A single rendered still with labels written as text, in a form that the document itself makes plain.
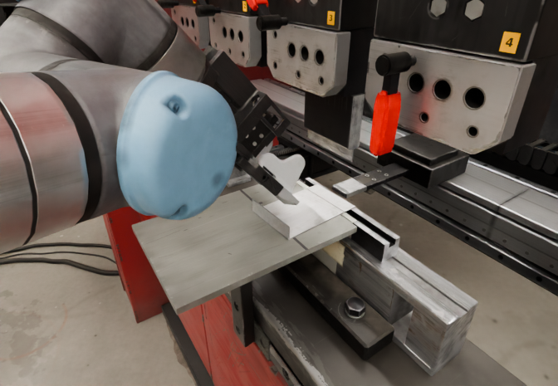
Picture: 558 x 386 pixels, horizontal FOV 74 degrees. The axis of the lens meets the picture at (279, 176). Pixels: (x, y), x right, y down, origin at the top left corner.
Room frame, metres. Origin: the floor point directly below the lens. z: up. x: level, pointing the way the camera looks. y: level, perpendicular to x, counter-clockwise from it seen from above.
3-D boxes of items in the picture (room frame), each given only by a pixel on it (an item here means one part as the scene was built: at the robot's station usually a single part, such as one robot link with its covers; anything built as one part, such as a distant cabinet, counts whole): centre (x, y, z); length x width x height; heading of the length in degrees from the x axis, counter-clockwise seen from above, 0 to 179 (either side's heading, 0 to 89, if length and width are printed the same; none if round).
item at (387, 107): (0.34, -0.11, 1.20); 0.04 x 0.02 x 0.10; 124
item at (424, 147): (0.59, -0.21, 1.01); 0.26 x 0.12 x 0.05; 124
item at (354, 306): (0.36, -0.10, 0.91); 0.03 x 0.03 x 0.02
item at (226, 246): (0.42, 0.05, 1.00); 0.26 x 0.18 x 0.01; 124
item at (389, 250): (0.47, -0.10, 0.99); 0.20 x 0.03 x 0.03; 34
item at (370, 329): (0.44, -0.05, 0.89); 0.30 x 0.05 x 0.03; 34
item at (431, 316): (0.46, -0.10, 0.92); 0.39 x 0.06 x 0.10; 34
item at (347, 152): (0.50, -0.07, 1.13); 0.10 x 0.02 x 0.10; 34
